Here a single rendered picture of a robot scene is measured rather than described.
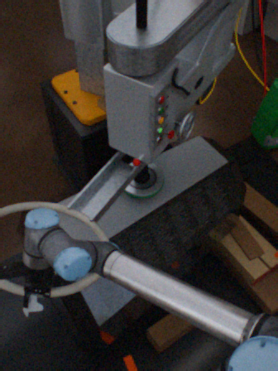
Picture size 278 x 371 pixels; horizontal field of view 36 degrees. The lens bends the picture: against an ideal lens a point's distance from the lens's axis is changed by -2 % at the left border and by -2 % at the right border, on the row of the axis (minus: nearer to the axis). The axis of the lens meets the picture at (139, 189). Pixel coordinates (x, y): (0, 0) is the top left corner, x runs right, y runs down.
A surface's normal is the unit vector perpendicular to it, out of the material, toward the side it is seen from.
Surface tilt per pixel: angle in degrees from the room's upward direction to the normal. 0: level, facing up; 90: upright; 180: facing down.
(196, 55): 40
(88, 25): 90
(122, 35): 0
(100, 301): 45
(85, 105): 0
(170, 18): 0
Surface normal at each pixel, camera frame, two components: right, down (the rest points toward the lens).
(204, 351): 0.00, -0.62
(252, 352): -0.47, -0.23
